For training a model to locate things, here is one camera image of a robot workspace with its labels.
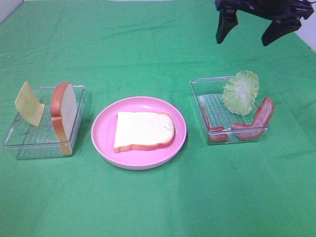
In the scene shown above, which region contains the white bread slice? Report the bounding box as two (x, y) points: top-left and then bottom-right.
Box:
(114, 112), (175, 153)

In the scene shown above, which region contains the clear plastic tray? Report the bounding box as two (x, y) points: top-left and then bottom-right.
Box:
(3, 85), (85, 159)
(190, 76), (269, 145)

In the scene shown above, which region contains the yellow cheese slice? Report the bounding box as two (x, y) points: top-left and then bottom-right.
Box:
(14, 81), (45, 127)

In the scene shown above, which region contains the bacon strip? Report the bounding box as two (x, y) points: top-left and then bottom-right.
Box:
(232, 97), (275, 141)
(201, 103), (229, 143)

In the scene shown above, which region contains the clear left plastic tray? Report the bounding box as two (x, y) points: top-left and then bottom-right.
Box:
(3, 85), (85, 159)

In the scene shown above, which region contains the green lettuce leaf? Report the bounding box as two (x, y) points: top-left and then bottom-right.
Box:
(222, 70), (259, 116)

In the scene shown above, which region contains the upright bread slice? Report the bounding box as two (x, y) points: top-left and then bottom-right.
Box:
(50, 82), (77, 156)

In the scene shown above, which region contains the clear right plastic tray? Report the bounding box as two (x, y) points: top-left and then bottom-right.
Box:
(190, 76), (269, 145)

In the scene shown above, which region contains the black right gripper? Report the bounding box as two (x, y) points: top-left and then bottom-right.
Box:
(215, 0), (314, 46)

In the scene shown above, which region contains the green tablecloth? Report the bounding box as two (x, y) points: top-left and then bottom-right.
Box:
(0, 0), (316, 237)

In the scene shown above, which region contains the pink round plate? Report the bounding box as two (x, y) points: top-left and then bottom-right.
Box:
(91, 96), (187, 170)

